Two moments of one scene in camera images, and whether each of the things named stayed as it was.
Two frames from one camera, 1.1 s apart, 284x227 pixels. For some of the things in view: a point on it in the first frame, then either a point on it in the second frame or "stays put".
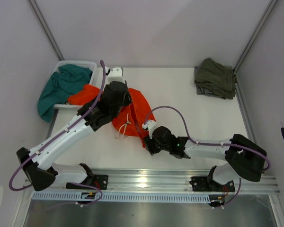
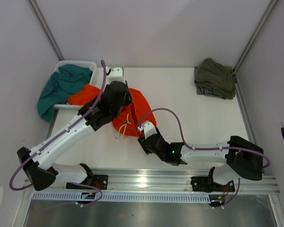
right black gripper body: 154,146 -> 141,140
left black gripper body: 126,100 stays put
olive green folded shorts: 217,77 stays put
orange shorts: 129,121 stays put
